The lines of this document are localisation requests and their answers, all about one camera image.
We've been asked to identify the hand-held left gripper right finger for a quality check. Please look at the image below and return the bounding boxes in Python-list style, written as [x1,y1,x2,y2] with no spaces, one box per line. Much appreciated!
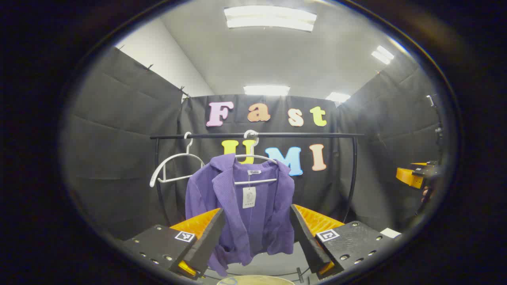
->
[290,204,396,279]

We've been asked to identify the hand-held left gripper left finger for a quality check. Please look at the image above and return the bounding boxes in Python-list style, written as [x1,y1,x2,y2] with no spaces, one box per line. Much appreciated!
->
[119,207,226,281]

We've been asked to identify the beige laundry hamper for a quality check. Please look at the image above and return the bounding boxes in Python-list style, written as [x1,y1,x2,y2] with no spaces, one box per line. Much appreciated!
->
[216,275,295,285]

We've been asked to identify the purple knit cardigan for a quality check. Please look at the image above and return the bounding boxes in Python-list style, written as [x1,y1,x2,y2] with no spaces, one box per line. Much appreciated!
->
[185,154,295,277]

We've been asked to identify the white clothes hanger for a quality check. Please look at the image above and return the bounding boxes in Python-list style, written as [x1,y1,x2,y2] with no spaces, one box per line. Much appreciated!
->
[234,130,278,186]
[149,132,205,188]

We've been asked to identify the black metal clothes rack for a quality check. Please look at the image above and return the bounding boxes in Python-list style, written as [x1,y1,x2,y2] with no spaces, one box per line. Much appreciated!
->
[150,132,365,282]

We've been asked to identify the black tripod stand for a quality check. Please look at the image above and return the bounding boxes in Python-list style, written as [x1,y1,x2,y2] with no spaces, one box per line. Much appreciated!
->
[415,94,445,216]

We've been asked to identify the black backdrop cloth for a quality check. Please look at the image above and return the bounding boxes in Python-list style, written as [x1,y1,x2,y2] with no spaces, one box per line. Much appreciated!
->
[63,47,450,242]

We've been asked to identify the large ceiling light panel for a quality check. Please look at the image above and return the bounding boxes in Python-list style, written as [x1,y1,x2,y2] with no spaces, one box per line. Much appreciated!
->
[224,5,317,32]

